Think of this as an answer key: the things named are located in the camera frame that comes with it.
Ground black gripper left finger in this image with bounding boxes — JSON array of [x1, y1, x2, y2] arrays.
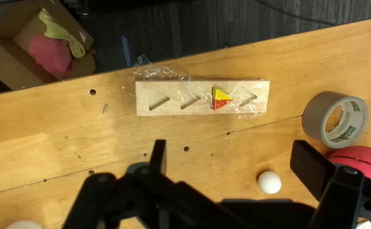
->
[[62, 138, 246, 229]]

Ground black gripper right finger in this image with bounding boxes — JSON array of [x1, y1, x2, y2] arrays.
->
[[289, 138, 371, 229]]

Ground small white ball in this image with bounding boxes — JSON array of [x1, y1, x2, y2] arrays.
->
[[256, 170, 283, 196]]

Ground pink basketball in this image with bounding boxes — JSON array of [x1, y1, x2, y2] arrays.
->
[[327, 145, 371, 183]]

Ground wooden triangle puzzle board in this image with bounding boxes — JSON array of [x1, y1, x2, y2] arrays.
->
[[134, 78, 271, 118]]

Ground yellow red triangle block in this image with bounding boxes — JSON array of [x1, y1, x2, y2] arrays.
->
[[210, 85, 234, 112]]

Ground clear plastic wrap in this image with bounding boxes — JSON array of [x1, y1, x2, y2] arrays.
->
[[131, 53, 265, 122]]

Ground pink cloth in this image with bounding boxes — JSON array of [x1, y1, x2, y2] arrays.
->
[[25, 34, 75, 81]]

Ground yellow-green cloth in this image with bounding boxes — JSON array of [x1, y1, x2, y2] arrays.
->
[[37, 6, 88, 59]]

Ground open cardboard box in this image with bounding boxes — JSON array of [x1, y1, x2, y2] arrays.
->
[[0, 0, 97, 91]]

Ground grey duct tape roll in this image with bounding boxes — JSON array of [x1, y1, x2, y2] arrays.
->
[[301, 90, 369, 150]]

